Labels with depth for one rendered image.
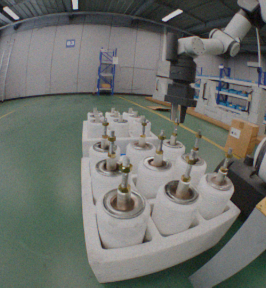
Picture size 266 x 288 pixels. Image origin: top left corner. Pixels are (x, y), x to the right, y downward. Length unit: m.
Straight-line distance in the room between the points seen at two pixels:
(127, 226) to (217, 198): 0.21
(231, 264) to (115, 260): 0.22
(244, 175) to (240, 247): 0.40
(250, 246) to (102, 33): 7.00
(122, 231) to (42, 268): 0.32
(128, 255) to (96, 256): 0.05
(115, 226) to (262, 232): 0.23
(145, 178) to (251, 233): 0.27
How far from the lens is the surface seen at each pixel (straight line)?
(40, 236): 0.55
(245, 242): 0.28
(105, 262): 0.28
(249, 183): 0.63
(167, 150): 0.50
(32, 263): 0.51
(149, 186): 0.37
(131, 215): 0.24
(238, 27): 0.74
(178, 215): 0.29
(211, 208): 0.37
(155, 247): 0.30
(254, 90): 2.44
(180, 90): 0.48
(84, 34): 6.90
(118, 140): 0.72
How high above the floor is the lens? 0.44
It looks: 22 degrees down
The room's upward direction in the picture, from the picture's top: 5 degrees clockwise
